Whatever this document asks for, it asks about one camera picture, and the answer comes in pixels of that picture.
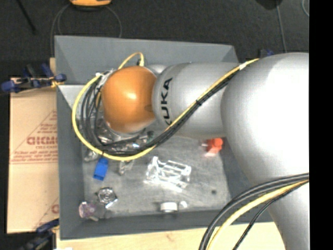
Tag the clear round glass thing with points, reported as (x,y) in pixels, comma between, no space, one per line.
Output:
(106,196)

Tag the clear rectangular glass thing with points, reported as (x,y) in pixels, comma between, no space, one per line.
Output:
(169,171)

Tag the brown cardboard board, red print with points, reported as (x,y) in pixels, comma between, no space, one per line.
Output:
(31,170)

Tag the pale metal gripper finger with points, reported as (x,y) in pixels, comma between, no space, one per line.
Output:
(126,167)
(90,156)

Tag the blue block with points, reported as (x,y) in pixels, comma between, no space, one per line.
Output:
(100,168)

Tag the grey metal bin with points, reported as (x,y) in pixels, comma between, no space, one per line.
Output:
(145,191)

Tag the orange toy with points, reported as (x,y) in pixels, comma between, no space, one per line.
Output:
(215,145)

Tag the purple clear thing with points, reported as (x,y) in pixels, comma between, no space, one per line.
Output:
(88,210)

